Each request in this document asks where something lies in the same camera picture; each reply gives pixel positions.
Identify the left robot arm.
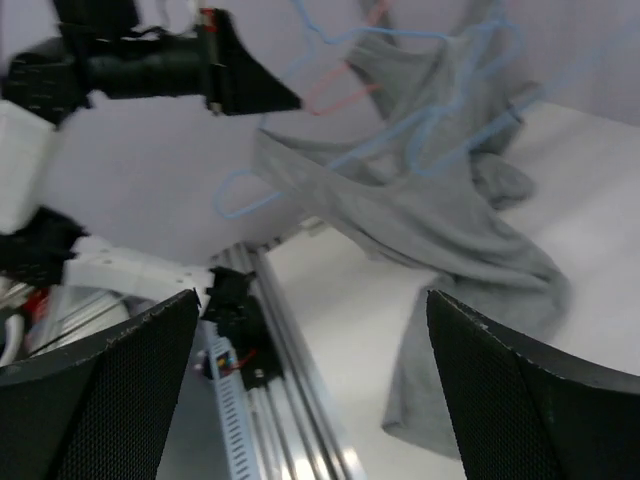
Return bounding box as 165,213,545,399
1,1,305,287

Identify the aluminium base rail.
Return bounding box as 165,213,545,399
212,241,367,479

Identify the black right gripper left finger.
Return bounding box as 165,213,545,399
1,290,199,480

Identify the pink hanger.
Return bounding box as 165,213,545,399
303,0,392,117

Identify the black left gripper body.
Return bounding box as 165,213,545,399
84,31,214,104

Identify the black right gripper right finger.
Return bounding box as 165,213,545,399
426,291,639,480

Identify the grey tank top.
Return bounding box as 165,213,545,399
252,27,574,459

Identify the white cable duct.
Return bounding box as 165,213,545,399
204,324,261,480

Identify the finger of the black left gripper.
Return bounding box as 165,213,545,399
212,8,302,115

